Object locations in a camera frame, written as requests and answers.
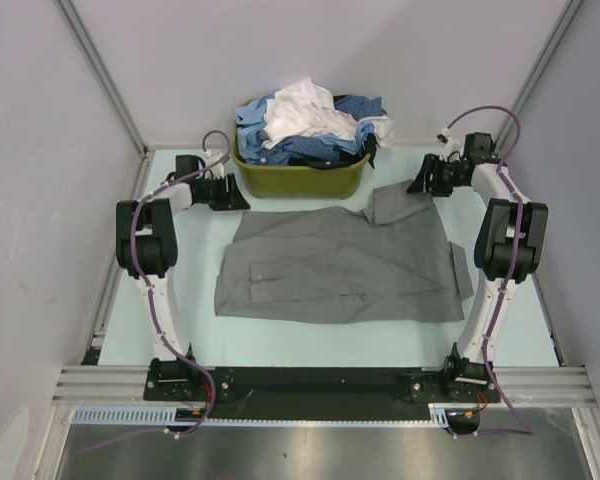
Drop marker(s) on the black garment with button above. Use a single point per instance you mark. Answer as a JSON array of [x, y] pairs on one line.
[[370, 150]]

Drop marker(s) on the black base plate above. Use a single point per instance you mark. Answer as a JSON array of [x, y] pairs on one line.
[[291, 389]]

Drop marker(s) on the olive green laundry basket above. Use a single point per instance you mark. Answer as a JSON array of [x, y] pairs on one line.
[[297, 182]]

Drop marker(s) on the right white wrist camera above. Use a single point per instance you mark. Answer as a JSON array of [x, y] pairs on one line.
[[451, 146]]

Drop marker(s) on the grey long sleeve shirt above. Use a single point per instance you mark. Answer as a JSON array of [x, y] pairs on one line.
[[389, 261]]

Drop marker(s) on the white shirt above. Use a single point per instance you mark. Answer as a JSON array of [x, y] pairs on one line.
[[307, 111]]

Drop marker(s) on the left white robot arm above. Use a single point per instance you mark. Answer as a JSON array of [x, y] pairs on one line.
[[147, 245]]

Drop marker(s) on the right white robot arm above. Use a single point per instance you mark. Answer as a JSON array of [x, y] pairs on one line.
[[508, 246]]

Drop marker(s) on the aluminium frame rail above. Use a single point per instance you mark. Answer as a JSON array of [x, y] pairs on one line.
[[532, 387]]

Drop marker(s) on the light blue shirt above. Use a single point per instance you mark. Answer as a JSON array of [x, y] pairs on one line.
[[250, 138]]

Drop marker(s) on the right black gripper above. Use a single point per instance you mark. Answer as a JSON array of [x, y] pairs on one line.
[[432, 165]]

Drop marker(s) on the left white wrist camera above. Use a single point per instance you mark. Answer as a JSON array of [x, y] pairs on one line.
[[215, 165]]

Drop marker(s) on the white slotted cable duct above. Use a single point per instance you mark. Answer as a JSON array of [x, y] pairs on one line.
[[426, 416]]

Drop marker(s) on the dark blue dotted shirt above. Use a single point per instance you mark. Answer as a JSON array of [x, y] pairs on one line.
[[328, 134]]

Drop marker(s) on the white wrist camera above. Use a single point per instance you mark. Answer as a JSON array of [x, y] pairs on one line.
[[215, 165], [451, 146]]

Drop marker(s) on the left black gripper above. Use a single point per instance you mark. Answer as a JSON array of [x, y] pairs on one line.
[[233, 199]]

